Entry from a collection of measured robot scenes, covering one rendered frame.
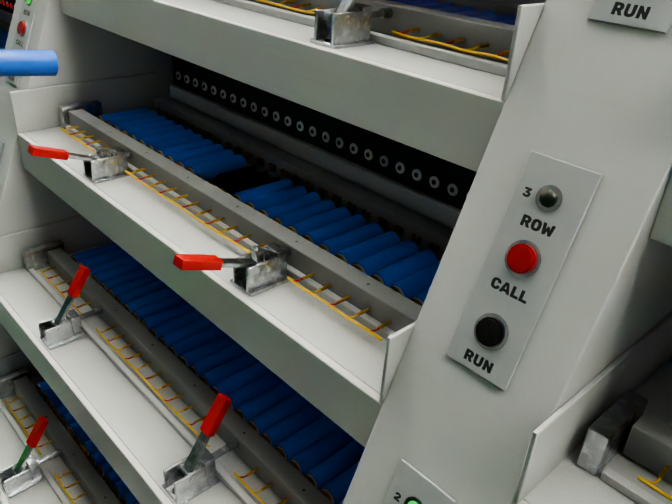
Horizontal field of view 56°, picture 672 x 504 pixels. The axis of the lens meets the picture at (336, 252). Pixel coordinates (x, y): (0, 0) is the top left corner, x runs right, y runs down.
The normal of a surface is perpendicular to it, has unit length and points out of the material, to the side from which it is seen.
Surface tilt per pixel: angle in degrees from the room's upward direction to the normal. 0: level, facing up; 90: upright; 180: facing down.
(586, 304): 90
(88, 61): 90
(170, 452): 23
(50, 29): 90
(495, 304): 90
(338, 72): 113
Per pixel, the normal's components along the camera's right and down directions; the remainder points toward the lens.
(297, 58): -0.73, 0.29
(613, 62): -0.65, -0.07
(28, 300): 0.06, -0.87
